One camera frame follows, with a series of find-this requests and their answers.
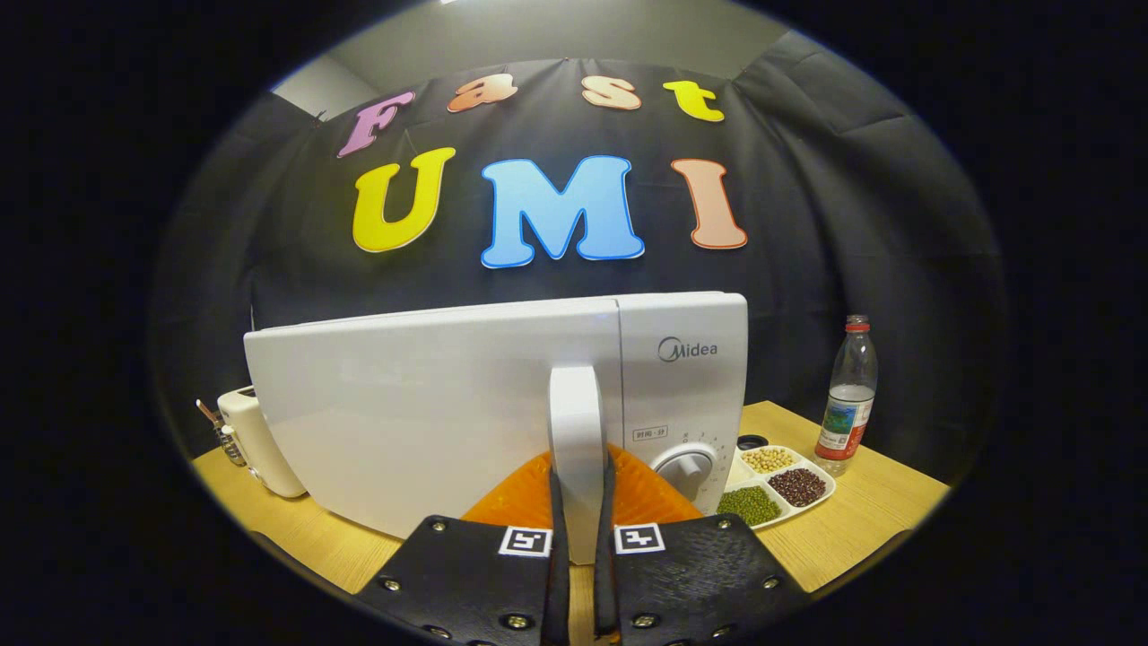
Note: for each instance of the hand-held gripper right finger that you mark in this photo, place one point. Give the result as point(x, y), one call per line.
point(606, 583)

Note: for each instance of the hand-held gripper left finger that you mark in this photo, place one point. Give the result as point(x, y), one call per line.
point(558, 583)

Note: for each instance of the white divided dish of beans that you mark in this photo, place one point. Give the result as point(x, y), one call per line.
point(798, 489)

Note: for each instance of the black backdrop cloth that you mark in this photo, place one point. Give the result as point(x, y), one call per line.
point(852, 224)

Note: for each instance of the white bread toaster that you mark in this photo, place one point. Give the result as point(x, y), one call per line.
point(260, 449)

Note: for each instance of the clear plastic water bottle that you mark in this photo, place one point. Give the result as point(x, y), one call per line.
point(847, 404)

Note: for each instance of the white toaster oven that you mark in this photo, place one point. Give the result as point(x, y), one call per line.
point(404, 404)

